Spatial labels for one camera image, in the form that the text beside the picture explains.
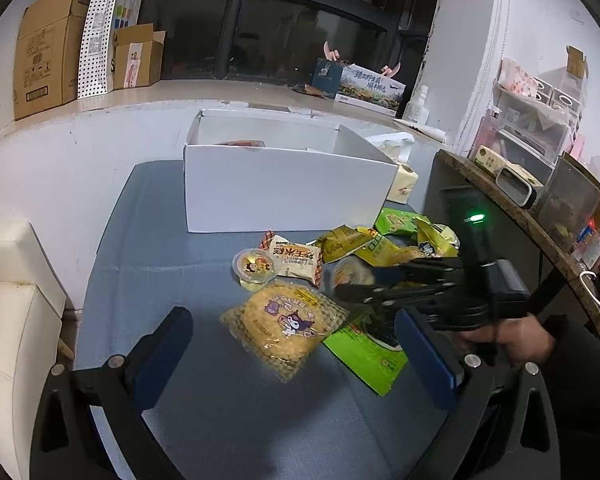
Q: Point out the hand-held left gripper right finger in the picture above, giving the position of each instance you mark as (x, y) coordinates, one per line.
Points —
(425, 360)

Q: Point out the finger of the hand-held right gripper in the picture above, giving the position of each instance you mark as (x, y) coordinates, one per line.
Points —
(420, 270)
(390, 295)

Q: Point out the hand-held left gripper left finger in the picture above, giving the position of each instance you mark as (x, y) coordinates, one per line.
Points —
(160, 360)

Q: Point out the green striped snack packet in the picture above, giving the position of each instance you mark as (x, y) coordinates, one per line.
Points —
(397, 222)
(380, 252)

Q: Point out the clear round snack packet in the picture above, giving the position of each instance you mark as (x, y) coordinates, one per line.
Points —
(350, 275)

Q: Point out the yellow green snack packet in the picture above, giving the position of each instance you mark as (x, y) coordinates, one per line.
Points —
(340, 243)

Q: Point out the white rice cracker packet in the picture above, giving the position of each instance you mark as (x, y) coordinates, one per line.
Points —
(295, 260)

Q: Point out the round yellow cracker packet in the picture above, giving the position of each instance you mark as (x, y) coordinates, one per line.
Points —
(280, 325)

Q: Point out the jelly cup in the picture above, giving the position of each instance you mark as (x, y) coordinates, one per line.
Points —
(254, 267)

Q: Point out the white cardboard box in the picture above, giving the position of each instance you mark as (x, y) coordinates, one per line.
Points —
(280, 190)

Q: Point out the person's right forearm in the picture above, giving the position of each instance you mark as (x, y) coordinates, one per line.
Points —
(580, 375)

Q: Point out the person's right hand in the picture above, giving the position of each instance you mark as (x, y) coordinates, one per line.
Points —
(515, 340)

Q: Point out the wooden shelf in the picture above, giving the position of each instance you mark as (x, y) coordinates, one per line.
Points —
(545, 230)

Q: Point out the clear acrylic container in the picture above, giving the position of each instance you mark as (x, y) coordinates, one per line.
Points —
(570, 200)

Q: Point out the small yellow tissue pack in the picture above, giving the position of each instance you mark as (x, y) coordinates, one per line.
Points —
(495, 157)

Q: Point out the white tube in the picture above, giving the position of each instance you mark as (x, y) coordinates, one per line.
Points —
(422, 130)

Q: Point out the cream sofa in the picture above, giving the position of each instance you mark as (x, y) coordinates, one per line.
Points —
(15, 320)

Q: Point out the pink bottle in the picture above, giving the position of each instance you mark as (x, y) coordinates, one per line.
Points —
(489, 132)

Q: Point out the white plastic bottle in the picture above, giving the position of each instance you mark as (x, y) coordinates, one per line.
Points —
(416, 107)

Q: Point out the clear storage drawer unit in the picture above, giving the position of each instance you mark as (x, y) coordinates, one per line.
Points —
(535, 125)

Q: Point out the printed landscape box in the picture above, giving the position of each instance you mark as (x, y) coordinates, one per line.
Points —
(372, 90)

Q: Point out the pink handheld fan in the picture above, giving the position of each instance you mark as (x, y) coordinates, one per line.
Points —
(392, 70)
(331, 51)

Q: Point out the brown wrapper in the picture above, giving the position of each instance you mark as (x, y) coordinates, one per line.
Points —
(312, 90)

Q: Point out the floral pouch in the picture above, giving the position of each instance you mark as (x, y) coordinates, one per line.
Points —
(517, 77)

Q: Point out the dark blue box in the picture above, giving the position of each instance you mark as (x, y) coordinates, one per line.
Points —
(327, 75)

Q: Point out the tiny cardboard box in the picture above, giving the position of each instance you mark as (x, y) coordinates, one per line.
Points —
(576, 62)

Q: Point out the small open cardboard box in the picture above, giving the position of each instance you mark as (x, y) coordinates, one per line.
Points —
(137, 62)

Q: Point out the polka dot paper bag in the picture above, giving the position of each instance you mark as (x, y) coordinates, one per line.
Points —
(97, 45)

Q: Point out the large brown cardboard box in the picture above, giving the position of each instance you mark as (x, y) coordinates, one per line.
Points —
(45, 55)

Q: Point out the white paper bag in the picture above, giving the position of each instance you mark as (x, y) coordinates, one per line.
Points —
(127, 5)

